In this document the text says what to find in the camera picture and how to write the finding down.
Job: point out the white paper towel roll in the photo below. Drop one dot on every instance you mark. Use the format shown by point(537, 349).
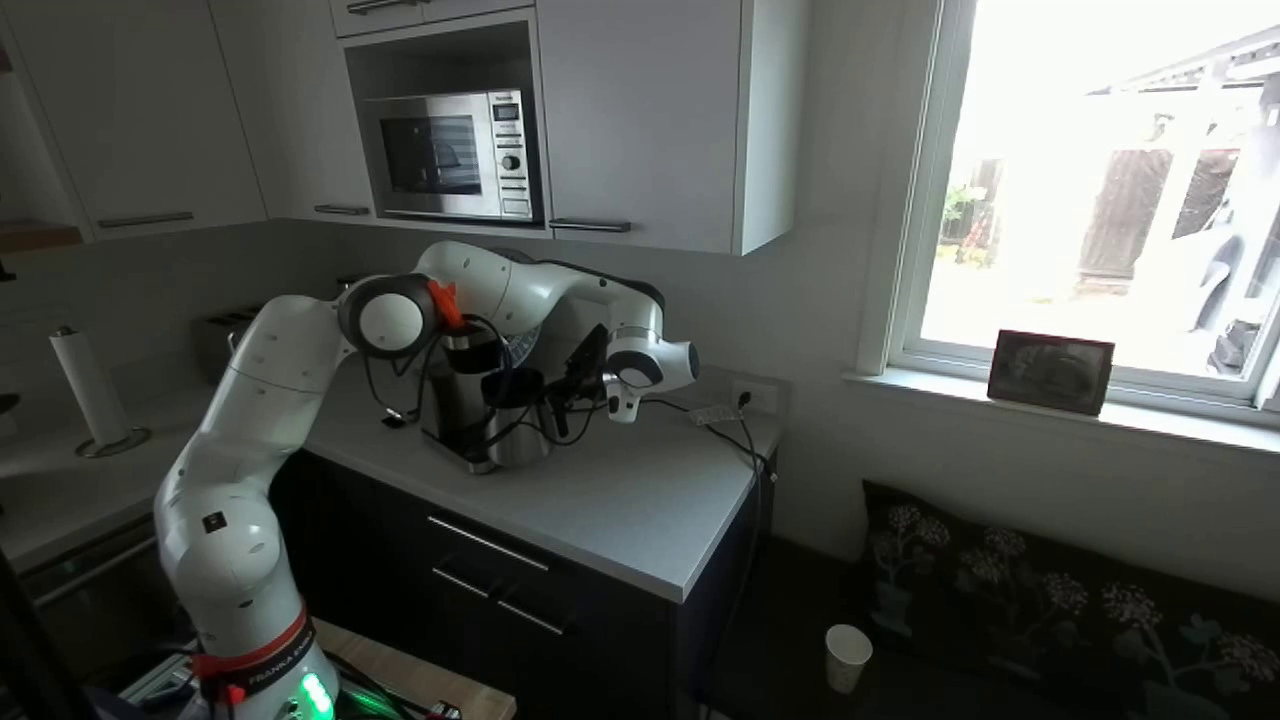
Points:
point(89, 385)

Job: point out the stainless steel coffee pot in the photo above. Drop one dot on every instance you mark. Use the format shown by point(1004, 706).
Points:
point(519, 429)

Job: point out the black steel coffee maker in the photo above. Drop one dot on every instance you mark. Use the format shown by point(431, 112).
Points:
point(462, 407)

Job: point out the stainless steel microwave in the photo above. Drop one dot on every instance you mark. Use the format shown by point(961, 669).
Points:
point(443, 152)

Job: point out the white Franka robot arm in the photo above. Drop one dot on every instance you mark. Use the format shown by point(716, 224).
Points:
point(243, 443)

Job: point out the wooden wall shelf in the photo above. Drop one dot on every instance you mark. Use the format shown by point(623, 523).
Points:
point(42, 239)

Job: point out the white wall cabinet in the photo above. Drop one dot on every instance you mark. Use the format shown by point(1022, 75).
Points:
point(640, 120)

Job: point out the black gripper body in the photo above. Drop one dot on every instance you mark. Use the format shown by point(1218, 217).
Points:
point(584, 363)

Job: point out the white wall outlet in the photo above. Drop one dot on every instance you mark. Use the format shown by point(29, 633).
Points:
point(753, 397)

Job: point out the white framed window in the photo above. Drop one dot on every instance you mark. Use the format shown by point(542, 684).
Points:
point(1067, 160)

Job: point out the wooden robot platform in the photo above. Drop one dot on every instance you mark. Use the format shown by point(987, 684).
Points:
point(426, 680)

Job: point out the dark under-counter appliance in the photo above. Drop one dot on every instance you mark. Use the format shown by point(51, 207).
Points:
point(106, 600)

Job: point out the white paper cup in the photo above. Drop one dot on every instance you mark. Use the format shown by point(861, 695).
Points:
point(851, 663)

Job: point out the small black object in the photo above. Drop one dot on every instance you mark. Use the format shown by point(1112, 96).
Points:
point(399, 416)

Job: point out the small dark picture frame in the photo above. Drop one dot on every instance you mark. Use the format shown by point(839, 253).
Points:
point(1049, 373)

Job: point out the dark lower drawer cabinet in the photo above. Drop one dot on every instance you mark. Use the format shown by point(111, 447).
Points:
point(402, 561)

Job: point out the dark floral sofa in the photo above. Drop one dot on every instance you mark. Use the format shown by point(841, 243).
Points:
point(1040, 600)

